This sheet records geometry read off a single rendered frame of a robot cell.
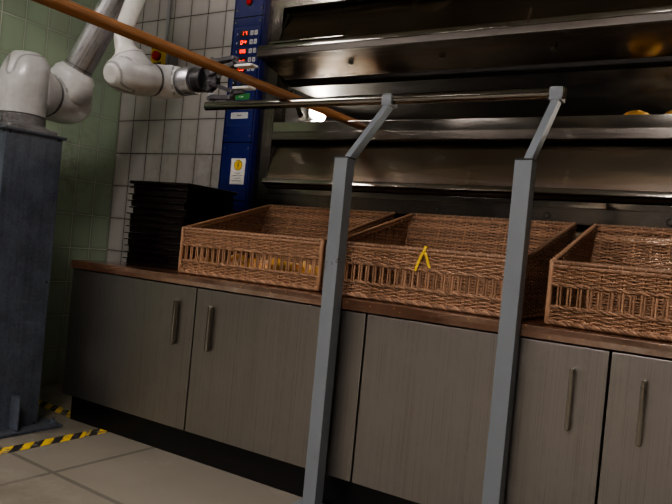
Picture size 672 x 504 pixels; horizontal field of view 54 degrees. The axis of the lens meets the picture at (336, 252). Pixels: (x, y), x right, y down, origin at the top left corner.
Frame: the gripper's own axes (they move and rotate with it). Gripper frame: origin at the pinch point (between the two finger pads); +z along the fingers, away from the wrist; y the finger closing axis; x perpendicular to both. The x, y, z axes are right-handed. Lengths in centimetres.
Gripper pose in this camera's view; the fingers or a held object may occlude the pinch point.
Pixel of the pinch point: (246, 77)
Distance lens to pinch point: 208.2
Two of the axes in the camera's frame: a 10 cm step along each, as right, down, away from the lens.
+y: -0.9, 10.0, 0.1
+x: -5.3, -0.4, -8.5
